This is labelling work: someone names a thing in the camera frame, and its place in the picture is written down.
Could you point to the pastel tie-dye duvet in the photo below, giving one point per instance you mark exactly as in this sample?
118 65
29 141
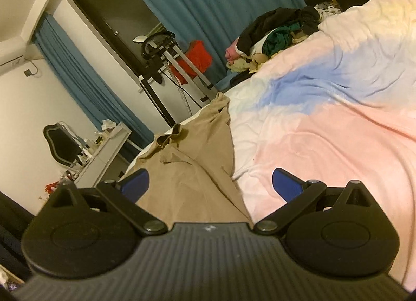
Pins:
325 125

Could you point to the tissue box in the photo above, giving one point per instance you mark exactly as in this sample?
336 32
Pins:
108 125

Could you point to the wide blue curtain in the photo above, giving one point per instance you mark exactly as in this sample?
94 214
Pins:
211 5

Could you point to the pink garment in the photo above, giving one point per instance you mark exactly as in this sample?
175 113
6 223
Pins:
234 53

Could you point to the dark green garment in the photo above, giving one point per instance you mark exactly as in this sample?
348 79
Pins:
276 42

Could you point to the white dressing table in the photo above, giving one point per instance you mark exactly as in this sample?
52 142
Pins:
100 158

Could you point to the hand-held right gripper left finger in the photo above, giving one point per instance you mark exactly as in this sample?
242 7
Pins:
136 185

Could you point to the tan printed t-shirt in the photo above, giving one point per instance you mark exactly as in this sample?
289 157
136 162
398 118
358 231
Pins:
195 174

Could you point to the white black upright stand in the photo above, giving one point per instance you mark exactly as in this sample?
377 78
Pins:
156 100

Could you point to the silver garment steamer stand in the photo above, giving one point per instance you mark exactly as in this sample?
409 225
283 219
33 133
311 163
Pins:
190 71

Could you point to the row of cosmetic bottles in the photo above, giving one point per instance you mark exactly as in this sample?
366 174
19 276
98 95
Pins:
87 151

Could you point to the red cloth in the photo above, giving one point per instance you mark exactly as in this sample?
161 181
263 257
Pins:
198 55

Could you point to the light blue cloth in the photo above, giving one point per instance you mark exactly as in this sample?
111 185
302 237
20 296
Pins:
227 81

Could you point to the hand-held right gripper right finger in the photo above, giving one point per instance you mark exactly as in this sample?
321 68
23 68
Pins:
287 185

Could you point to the black garment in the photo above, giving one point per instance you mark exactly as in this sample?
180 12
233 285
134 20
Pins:
260 24

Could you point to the pale yellow garment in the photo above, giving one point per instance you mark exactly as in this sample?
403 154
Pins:
239 65

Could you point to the wavy black framed mirror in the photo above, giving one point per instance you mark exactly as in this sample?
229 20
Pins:
61 145

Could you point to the black wall plug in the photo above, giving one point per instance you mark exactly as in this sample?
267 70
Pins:
28 72

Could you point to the white air conditioner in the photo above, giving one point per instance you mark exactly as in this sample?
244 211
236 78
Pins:
9 62

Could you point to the narrow blue curtain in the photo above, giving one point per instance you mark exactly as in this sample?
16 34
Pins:
81 76

